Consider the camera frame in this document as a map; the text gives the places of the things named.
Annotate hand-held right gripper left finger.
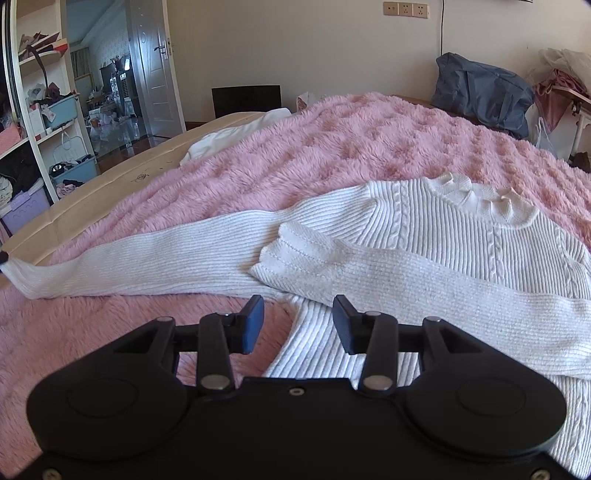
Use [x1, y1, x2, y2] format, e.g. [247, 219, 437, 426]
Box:
[113, 294, 266, 396]

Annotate white knit sweater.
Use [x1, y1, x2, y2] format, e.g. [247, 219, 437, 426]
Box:
[4, 173, 591, 480]

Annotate pink fluffy blanket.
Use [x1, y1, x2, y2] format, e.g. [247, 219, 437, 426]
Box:
[0, 91, 591, 476]

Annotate white plastic bag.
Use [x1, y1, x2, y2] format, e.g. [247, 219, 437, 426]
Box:
[534, 104, 579, 161]

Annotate blue fabric bag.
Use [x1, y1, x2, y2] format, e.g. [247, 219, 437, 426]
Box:
[431, 52, 537, 140]

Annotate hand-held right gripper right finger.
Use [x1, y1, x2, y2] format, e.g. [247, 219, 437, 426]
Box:
[332, 294, 472, 397]

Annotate beige mattress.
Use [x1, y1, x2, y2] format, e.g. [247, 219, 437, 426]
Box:
[0, 111, 296, 289]

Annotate wall socket strip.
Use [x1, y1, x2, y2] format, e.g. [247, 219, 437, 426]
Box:
[383, 1, 429, 19]

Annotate white door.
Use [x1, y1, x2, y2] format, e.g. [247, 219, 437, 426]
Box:
[126, 0, 187, 138]

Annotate pile of clothes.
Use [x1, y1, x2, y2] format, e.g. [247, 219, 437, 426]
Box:
[531, 46, 591, 134]

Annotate purple storage bin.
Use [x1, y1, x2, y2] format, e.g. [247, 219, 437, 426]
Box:
[0, 187, 51, 236]

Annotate black panel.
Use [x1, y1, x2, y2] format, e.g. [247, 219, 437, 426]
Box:
[211, 84, 282, 121]

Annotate white shelf unit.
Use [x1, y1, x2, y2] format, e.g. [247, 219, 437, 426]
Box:
[0, 0, 102, 241]

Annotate blue storage bin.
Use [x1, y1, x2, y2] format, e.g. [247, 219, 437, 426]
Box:
[50, 156, 100, 189]
[41, 95, 80, 131]

